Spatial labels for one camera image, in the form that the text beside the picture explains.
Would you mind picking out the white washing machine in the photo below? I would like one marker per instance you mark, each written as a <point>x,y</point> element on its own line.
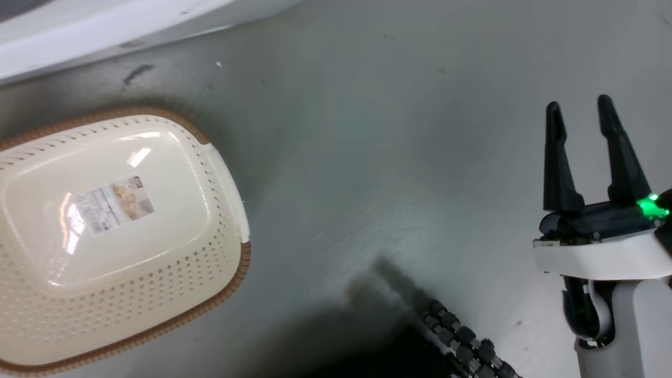
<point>79,26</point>

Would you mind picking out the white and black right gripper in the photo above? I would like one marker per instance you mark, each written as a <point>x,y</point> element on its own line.
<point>604,247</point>

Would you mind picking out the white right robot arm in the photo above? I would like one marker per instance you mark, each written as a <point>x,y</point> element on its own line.
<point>625,325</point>

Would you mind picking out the cream plastic laundry basket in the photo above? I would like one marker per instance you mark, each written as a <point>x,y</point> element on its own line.
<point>157,252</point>

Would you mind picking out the paper label sticker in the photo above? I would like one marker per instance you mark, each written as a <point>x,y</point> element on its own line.
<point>116,203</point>

